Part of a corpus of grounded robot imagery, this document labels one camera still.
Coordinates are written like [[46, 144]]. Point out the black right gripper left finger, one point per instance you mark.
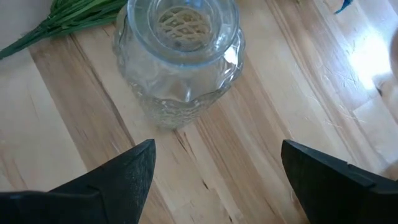
[[102, 193]]

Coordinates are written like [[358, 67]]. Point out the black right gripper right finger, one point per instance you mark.
[[335, 193]]

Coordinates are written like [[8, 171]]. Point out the diamond-pattern clear glass vase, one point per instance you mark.
[[180, 68]]

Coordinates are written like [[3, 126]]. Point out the yellow flower bunch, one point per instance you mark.
[[62, 18]]

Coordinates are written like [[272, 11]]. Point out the blue flower bunch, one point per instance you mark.
[[343, 6]]

